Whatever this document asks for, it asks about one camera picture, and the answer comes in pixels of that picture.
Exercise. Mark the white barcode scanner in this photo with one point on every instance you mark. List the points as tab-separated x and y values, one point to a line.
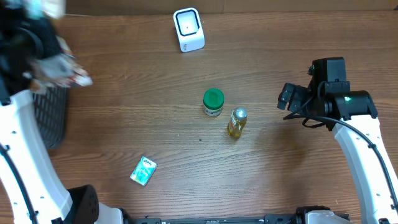
189	29

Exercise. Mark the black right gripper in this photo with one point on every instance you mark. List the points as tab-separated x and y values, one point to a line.
298	95

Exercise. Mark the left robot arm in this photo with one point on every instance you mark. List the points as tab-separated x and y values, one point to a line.
34	59

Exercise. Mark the yellow drink bottle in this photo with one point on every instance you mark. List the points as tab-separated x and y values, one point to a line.
237	121

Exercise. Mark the teal tissue pack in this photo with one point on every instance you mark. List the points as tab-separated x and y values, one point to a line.
143	171

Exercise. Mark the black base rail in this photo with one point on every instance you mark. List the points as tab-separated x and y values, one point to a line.
267	219

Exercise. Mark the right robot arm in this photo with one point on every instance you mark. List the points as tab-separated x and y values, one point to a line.
352	117

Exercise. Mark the green lid jar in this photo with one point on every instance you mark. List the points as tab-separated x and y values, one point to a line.
213	101

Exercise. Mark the brown nut pouch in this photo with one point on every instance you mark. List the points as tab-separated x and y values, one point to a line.
60	70

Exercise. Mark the grey plastic mesh basket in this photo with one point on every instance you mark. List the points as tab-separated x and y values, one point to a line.
50	112

